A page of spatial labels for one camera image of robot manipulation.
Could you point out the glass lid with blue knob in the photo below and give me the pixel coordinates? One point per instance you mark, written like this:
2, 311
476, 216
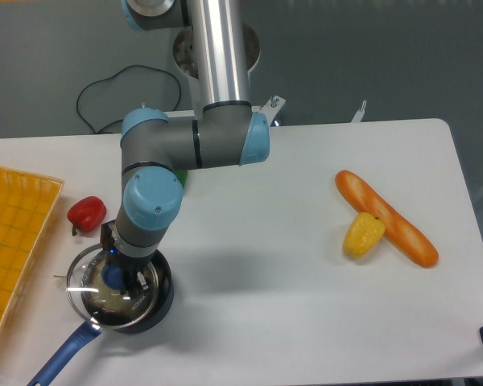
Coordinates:
150, 273

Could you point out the orange baguette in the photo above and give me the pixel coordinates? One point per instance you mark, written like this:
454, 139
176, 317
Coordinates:
399, 232

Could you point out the yellow wicker basket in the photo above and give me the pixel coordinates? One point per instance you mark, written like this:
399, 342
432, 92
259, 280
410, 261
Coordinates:
27, 201

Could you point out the red bell pepper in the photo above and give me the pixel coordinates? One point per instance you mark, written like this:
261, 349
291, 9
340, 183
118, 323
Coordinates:
86, 215

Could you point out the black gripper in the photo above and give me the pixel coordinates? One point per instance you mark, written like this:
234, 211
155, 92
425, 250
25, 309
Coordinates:
124, 264

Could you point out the white table bracket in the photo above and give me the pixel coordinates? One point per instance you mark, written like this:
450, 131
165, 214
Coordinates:
360, 113

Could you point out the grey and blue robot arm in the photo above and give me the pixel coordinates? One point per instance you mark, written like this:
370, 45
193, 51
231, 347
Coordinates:
155, 148

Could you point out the green object behind arm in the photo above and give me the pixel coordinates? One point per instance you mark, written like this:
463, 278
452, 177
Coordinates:
182, 176

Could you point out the wrapped bread slice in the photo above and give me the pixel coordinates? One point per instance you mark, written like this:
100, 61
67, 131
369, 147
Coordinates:
93, 300

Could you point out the yellow bell pepper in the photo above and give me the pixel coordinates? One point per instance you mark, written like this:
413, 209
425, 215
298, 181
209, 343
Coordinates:
362, 235

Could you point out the dark pot with blue handle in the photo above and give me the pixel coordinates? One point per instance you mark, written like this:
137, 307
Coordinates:
86, 332

